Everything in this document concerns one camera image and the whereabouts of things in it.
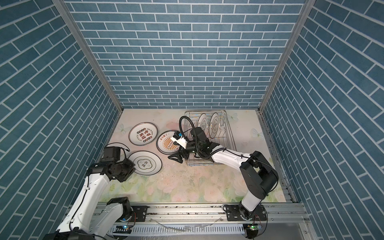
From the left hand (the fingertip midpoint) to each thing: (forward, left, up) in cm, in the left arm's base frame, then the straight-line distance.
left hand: (137, 166), depth 81 cm
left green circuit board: (-27, +2, -11) cm, 29 cm away
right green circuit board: (-28, -60, -7) cm, 67 cm away
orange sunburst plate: (+18, -12, -7) cm, 23 cm away
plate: (+29, -45, 0) cm, 54 cm away
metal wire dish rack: (+23, -52, -5) cm, 57 cm away
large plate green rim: (+28, +5, -8) cm, 30 cm away
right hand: (+6, -19, +8) cm, 22 cm away
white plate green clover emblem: (+5, -3, -6) cm, 8 cm away
